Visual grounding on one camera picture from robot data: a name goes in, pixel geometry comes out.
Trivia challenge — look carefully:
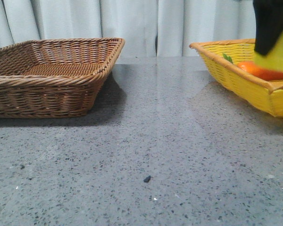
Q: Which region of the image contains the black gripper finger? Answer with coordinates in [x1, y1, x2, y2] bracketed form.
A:
[253, 0, 283, 56]

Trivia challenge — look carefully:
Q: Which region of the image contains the yellow tape roll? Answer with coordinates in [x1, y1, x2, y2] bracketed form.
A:
[254, 32, 283, 72]

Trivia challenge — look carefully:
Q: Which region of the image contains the orange toy carrot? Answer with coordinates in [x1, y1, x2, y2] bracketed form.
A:
[235, 56, 283, 81]

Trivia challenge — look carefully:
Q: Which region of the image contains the yellow woven basket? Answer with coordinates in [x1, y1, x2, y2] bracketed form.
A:
[189, 39, 283, 118]

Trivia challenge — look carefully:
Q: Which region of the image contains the white curtain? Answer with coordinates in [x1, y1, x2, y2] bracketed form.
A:
[0, 0, 256, 58]

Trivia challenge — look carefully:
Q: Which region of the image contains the small black debris piece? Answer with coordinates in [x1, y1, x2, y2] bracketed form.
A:
[143, 175, 151, 183]

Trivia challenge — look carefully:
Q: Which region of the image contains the brown wicker basket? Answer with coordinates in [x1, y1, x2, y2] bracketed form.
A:
[0, 38, 125, 119]

